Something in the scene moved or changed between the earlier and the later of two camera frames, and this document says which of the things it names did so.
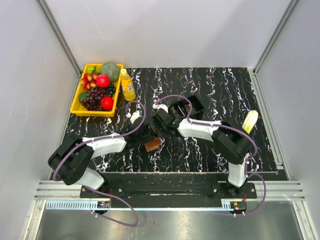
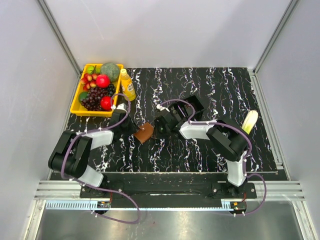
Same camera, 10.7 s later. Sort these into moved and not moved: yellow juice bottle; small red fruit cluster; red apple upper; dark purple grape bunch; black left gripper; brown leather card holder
Moved: black left gripper; brown leather card holder
Not moved: red apple upper; small red fruit cluster; yellow juice bottle; dark purple grape bunch
